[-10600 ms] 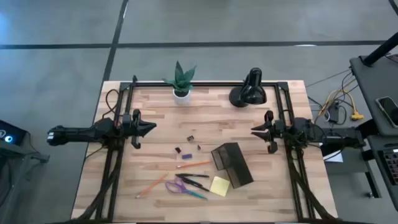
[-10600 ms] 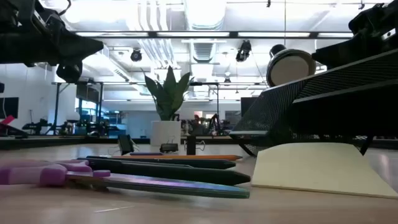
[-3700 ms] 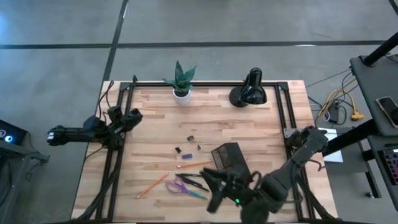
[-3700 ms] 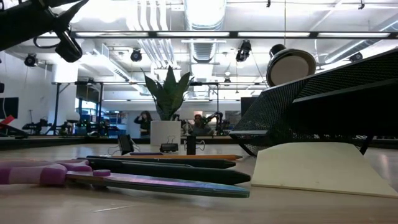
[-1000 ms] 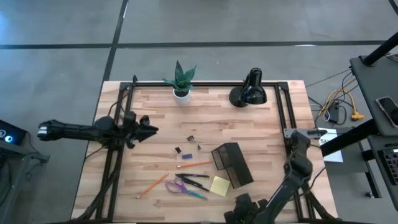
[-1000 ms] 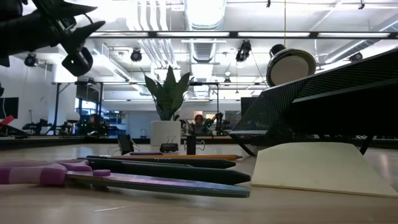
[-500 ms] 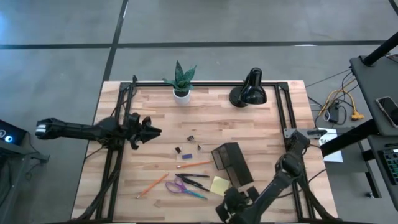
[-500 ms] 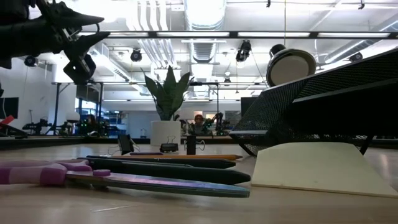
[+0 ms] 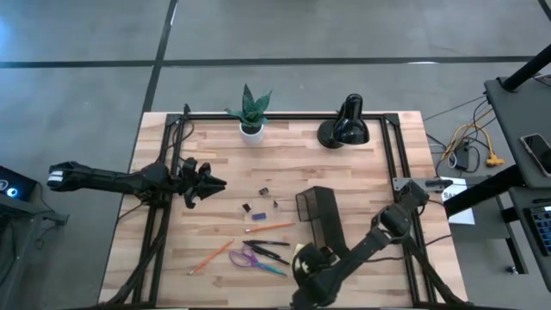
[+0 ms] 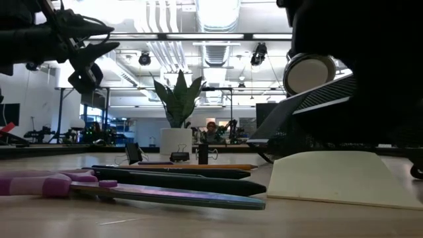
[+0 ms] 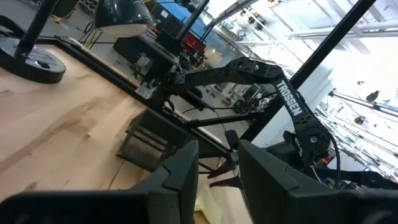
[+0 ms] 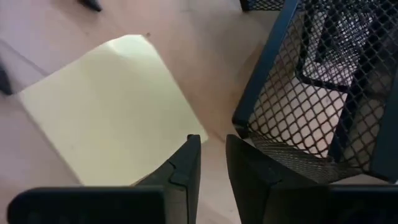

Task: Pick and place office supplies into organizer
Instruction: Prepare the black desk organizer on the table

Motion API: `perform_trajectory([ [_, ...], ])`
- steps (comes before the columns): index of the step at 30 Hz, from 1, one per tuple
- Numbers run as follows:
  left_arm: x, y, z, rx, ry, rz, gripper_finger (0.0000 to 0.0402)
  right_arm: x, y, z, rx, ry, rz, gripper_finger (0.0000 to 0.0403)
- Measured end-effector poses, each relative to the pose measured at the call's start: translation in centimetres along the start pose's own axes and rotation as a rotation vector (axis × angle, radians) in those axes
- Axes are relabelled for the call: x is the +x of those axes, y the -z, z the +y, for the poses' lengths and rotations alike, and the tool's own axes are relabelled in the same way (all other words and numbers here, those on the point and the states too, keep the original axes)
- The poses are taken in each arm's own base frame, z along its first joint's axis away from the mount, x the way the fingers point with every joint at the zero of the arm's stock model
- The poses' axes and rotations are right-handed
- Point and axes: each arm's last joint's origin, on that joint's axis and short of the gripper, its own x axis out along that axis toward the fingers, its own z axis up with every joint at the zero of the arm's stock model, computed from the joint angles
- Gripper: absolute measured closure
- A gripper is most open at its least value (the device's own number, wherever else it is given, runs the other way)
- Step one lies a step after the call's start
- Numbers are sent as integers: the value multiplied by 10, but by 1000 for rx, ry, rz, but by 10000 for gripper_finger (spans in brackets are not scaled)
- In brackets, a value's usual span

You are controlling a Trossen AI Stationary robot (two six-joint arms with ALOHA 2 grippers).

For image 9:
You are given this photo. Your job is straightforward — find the black device with blue light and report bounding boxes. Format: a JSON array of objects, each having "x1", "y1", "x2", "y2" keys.
[{"x1": 0, "y1": 165, "x2": 38, "y2": 202}]

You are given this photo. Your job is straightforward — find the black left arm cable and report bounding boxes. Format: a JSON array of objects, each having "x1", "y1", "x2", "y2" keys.
[{"x1": 170, "y1": 102, "x2": 195, "y2": 167}]

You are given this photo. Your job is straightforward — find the grey side desk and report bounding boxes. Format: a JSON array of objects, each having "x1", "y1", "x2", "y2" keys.
[{"x1": 484, "y1": 76, "x2": 551, "y2": 294}]

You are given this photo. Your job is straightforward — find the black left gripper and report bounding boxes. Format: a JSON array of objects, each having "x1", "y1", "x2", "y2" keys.
[{"x1": 174, "y1": 157, "x2": 228, "y2": 210}]

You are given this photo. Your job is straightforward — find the black aluminium rig frame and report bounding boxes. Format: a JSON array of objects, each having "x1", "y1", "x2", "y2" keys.
[{"x1": 97, "y1": 102, "x2": 470, "y2": 310}]

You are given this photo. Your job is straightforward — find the computer keyboard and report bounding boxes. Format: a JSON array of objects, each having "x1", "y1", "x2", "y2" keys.
[{"x1": 523, "y1": 201, "x2": 551, "y2": 257}]

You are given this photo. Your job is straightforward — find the grey equipment stand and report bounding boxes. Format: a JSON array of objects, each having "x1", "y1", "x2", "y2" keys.
[{"x1": 0, "y1": 200, "x2": 70, "y2": 310}]

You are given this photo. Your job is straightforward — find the black floor cable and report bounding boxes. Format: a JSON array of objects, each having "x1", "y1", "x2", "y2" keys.
[{"x1": 424, "y1": 94, "x2": 496, "y2": 173}]

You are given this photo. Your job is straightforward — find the snake plant in white pot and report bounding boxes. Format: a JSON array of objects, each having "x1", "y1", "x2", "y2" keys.
[{"x1": 224, "y1": 83, "x2": 274, "y2": 146}]

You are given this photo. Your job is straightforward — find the smartphone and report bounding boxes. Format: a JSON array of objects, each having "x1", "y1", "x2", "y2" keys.
[{"x1": 519, "y1": 133, "x2": 551, "y2": 178}]

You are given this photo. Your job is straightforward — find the black pole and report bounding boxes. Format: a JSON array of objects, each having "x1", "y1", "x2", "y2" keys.
[{"x1": 501, "y1": 42, "x2": 551, "y2": 94}]

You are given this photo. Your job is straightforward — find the black power adapter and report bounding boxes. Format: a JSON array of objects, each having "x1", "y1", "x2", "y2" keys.
[{"x1": 455, "y1": 139, "x2": 471, "y2": 171}]

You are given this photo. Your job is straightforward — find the black mesh desk organizer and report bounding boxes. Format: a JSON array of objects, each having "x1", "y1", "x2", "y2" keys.
[{"x1": 294, "y1": 185, "x2": 350, "y2": 259}]

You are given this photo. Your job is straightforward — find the black desk lamp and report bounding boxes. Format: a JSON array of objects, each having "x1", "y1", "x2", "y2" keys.
[{"x1": 316, "y1": 93, "x2": 371, "y2": 150}]

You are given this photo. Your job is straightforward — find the black desk beam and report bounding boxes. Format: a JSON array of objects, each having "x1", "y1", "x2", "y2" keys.
[{"x1": 443, "y1": 165, "x2": 526, "y2": 219}]

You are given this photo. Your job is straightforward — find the white paper sign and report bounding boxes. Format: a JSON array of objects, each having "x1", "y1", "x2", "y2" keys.
[{"x1": 438, "y1": 176, "x2": 477, "y2": 226}]

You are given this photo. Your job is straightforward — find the purple handled scissors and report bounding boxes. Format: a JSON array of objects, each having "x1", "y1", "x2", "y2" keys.
[{"x1": 228, "y1": 249, "x2": 288, "y2": 277}]

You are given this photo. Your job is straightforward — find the grey metal bracket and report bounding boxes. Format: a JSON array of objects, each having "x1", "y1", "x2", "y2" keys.
[{"x1": 392, "y1": 175, "x2": 455, "y2": 193}]

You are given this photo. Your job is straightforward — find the yellow cable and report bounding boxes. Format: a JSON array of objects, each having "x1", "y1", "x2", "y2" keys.
[{"x1": 441, "y1": 121, "x2": 505, "y2": 169}]

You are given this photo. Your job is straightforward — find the orange pencil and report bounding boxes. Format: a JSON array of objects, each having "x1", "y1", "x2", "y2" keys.
[
  {"x1": 188, "y1": 239, "x2": 236, "y2": 276},
  {"x1": 244, "y1": 221, "x2": 297, "y2": 234}
]

